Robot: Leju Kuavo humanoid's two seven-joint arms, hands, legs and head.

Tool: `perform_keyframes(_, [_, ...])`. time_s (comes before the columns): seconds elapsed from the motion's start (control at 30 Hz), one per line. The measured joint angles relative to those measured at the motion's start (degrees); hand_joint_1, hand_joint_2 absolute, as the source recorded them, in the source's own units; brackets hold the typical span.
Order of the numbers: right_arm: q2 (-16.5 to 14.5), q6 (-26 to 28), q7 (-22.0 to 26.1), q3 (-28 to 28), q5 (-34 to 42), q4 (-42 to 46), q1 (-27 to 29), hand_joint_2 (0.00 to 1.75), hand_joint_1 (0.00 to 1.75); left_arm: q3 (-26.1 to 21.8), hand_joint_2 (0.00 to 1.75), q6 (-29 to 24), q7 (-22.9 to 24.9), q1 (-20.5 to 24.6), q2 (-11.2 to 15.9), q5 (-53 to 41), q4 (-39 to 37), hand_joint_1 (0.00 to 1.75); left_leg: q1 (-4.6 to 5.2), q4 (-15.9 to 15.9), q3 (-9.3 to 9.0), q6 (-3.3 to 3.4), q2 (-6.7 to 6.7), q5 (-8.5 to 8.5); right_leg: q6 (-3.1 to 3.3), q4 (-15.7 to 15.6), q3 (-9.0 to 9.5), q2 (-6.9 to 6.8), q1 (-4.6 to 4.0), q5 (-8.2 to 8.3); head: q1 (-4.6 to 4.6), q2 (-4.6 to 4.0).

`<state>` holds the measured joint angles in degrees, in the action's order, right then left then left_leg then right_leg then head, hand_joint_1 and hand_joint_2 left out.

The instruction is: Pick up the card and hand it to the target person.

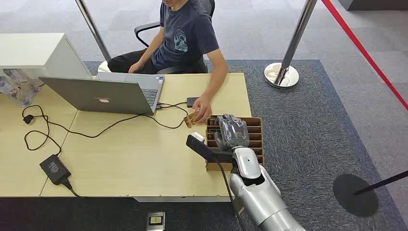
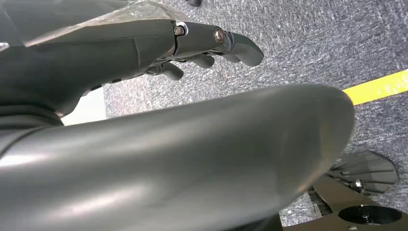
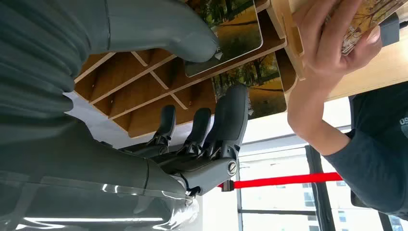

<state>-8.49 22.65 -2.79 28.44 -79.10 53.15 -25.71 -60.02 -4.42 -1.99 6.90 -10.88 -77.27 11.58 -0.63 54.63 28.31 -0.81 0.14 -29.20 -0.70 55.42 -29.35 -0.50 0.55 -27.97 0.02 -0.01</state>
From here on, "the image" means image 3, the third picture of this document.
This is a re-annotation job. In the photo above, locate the dark window frame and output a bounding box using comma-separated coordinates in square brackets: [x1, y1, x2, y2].
[237, 145, 408, 231]

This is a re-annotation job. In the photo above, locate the red barrier belt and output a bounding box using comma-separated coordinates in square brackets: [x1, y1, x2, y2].
[218, 172, 343, 192]

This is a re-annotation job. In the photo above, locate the white building outside window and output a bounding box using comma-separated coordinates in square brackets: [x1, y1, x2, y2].
[274, 181, 408, 231]

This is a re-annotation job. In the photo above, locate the wooden slotted card rack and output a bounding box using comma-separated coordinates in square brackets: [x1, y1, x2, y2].
[74, 0, 306, 139]

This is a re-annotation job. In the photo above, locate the person's torso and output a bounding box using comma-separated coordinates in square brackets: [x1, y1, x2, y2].
[323, 81, 408, 220]

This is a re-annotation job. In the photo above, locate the dark grey block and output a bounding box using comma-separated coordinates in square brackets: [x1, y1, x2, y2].
[379, 13, 401, 48]

